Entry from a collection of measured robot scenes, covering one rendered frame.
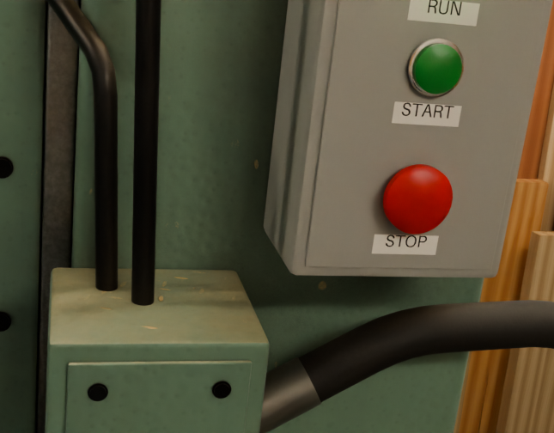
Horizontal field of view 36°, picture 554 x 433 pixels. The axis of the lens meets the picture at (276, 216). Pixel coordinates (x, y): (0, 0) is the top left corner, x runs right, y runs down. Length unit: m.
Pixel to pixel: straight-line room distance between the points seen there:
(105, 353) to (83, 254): 0.08
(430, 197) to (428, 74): 0.05
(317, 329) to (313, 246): 0.10
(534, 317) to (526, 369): 1.59
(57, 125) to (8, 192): 0.04
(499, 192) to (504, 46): 0.06
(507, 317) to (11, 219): 0.25
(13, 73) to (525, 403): 1.76
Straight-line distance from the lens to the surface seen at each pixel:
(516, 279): 2.02
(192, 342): 0.36
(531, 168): 2.11
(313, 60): 0.35
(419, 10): 0.36
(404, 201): 0.36
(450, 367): 0.50
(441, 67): 0.36
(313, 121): 0.35
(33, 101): 0.44
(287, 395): 0.41
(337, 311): 0.46
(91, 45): 0.38
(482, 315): 0.44
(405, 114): 0.36
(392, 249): 0.38
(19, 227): 0.46
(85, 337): 0.36
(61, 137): 0.44
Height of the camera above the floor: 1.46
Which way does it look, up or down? 18 degrees down
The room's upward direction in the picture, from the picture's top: 7 degrees clockwise
